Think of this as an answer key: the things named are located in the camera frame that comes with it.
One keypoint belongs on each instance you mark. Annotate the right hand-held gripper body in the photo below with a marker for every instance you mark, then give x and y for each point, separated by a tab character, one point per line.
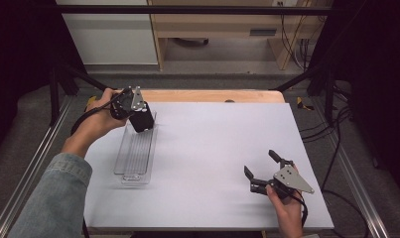
292	180

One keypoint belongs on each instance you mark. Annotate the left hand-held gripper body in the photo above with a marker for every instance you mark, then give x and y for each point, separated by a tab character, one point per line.
128	104

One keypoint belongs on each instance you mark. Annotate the clear plastic tray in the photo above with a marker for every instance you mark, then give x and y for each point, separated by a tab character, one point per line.
136	155

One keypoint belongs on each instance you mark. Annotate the person's right hand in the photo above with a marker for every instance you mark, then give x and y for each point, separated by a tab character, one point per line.
288	214

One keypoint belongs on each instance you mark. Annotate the person's left hand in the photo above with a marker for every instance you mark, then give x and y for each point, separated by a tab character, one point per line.
95	124

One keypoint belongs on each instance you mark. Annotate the yellow and black marker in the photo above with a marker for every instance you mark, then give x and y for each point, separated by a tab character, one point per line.
90	103
303	104

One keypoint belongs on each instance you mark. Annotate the white cabinet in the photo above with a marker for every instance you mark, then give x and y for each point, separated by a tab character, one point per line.
111	39

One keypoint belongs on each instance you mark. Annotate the light wooden desk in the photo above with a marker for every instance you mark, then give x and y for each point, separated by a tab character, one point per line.
220	24

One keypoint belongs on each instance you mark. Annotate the black curtain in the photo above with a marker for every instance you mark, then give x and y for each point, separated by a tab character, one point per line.
19	49
376	66

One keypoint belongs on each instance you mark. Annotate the white power strip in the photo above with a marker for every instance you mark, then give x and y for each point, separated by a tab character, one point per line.
285	2

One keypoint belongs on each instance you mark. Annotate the black diagonal frame strut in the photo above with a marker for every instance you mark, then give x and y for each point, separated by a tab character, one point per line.
296	80
88	79

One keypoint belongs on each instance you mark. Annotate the black frame post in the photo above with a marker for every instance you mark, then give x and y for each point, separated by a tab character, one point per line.
329	95

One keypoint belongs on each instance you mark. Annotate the black horizontal frame bar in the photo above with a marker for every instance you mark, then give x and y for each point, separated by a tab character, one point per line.
187	9

